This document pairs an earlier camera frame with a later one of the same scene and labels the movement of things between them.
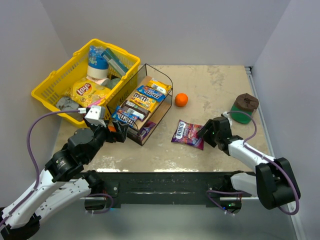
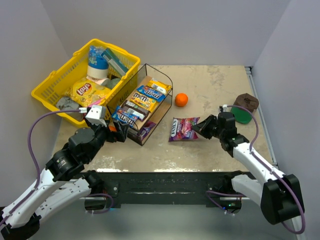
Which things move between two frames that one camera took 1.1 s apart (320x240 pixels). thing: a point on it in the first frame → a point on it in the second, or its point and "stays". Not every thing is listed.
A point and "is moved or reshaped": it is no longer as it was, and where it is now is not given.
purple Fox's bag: [187, 133] is moved or reshaped
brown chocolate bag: [139, 112] stays
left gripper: [116, 132] stays
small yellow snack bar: [161, 87] stays
